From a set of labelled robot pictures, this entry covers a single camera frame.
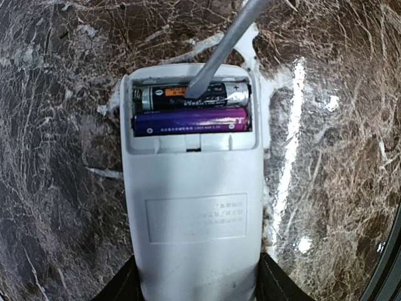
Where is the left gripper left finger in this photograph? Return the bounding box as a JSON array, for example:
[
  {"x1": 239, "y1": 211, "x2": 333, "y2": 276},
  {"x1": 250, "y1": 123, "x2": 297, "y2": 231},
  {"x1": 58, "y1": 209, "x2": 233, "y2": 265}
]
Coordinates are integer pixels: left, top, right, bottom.
[{"x1": 91, "y1": 255, "x2": 141, "y2": 301}]

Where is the black front rail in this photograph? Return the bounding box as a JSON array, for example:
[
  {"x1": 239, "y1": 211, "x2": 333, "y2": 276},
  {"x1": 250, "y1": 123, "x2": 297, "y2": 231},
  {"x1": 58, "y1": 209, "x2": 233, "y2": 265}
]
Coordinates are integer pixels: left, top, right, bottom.
[{"x1": 360, "y1": 205, "x2": 401, "y2": 301}]

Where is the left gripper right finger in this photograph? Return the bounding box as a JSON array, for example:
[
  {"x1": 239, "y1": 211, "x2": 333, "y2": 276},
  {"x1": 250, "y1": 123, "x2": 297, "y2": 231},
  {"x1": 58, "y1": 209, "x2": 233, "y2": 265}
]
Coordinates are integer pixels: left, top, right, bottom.
[{"x1": 256, "y1": 253, "x2": 313, "y2": 301}]

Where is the yellow handled screwdriver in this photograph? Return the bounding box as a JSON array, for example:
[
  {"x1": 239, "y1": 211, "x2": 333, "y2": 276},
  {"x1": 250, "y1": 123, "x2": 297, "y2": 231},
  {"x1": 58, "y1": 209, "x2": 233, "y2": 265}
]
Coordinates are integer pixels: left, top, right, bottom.
[{"x1": 184, "y1": 0, "x2": 268, "y2": 99}]

